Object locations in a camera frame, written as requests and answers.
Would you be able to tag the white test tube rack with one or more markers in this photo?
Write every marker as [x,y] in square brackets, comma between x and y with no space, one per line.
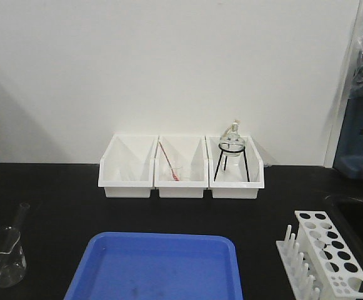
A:
[317,260]

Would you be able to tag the black wire tripod stand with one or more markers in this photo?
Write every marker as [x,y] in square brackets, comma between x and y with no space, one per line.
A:
[225,159]

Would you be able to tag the glass alcohol lamp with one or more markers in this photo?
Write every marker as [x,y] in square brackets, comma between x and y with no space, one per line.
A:
[231,141]

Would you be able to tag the small glass beaker in bin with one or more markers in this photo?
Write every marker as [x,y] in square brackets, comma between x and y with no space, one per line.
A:
[179,171]

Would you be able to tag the middle white storage bin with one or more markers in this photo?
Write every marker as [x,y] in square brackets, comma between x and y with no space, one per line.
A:
[187,151]

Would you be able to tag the left white storage bin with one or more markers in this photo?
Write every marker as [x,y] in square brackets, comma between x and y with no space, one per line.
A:
[126,169]

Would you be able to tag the blue plastic tray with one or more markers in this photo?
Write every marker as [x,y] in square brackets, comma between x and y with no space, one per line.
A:
[118,265]

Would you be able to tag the right white storage bin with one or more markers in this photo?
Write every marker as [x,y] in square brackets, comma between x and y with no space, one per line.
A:
[232,183]

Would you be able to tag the white storage bin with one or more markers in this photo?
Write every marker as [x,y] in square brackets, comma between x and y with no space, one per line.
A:
[126,169]
[187,151]
[232,183]

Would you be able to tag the clear glass test tube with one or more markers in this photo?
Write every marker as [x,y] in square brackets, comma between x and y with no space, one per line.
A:
[19,215]

